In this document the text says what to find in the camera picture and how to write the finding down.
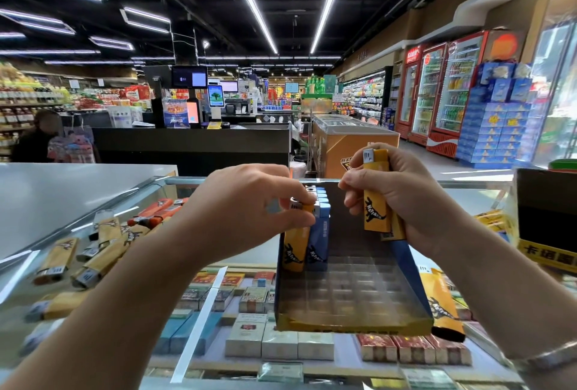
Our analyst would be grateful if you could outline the person's left hand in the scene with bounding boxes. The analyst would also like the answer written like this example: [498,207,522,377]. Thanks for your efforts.
[180,164,319,266]

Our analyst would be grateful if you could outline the person's right hand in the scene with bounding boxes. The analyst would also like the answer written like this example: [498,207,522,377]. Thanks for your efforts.
[338,143,456,257]

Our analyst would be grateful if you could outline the row of blue lighters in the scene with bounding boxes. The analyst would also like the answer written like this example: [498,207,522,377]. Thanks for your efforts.
[307,187,332,271]

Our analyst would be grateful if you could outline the pile of blue yellow lighters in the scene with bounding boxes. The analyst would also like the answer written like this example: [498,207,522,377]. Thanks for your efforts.
[419,209,519,343]

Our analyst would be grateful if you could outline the blue yellow lighter display box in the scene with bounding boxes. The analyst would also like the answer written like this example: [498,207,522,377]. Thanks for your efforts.
[275,182,435,335]

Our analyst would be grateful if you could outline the black yellow display box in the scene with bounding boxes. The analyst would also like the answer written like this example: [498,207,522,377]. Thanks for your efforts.
[516,169,577,275]

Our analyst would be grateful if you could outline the pile of yellow red lighters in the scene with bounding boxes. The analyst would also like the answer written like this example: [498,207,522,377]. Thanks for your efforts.
[22,198,195,350]

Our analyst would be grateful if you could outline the person's right forearm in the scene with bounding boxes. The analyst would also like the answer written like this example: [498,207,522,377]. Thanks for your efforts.
[415,218,577,390]

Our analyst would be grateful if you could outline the glass display case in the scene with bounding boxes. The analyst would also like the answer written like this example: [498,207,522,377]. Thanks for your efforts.
[0,176,577,390]

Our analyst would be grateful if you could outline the stack of blue cartons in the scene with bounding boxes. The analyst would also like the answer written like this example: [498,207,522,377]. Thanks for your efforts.
[457,60,537,168]

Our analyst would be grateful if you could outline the black checkout counter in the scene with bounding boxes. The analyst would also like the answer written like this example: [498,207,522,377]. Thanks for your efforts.
[93,125,292,177]

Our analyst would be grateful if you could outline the brown cardboard carton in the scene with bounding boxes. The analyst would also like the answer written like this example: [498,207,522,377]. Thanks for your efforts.
[311,115,400,179]

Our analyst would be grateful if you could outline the red drink fridge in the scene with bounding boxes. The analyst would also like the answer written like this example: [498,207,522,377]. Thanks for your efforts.
[428,30,488,159]
[395,45,422,138]
[410,42,447,145]

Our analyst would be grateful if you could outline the blue poster screen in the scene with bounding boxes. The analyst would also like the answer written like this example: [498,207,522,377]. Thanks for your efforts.
[162,98,191,129]

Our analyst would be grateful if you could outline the open refrigerated chiller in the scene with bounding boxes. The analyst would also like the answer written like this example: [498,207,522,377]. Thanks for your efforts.
[335,65,393,125]

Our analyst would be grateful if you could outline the row of cigarette packs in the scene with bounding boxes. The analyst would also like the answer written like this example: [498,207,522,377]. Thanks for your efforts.
[153,270,474,390]

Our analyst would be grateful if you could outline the black checkout monitor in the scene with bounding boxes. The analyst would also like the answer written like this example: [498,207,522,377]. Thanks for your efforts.
[171,66,209,91]

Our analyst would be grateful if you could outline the orange round sign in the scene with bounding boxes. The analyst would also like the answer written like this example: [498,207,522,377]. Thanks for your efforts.
[485,30,524,63]

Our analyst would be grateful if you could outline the glass entrance doors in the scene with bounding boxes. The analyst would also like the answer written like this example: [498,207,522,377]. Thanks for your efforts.
[532,0,577,165]

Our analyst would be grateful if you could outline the hanging plastic bags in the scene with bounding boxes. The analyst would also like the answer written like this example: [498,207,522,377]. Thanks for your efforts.
[47,124,97,163]

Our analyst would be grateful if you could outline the long ceiling light strip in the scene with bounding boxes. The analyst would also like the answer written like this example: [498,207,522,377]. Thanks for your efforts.
[221,0,279,54]
[309,0,353,54]

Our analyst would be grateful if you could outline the grocery rack with bottles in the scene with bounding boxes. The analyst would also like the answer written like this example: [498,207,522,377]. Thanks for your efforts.
[0,65,69,161]

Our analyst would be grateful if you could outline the silver bracelet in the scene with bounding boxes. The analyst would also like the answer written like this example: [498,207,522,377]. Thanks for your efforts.
[514,340,577,373]

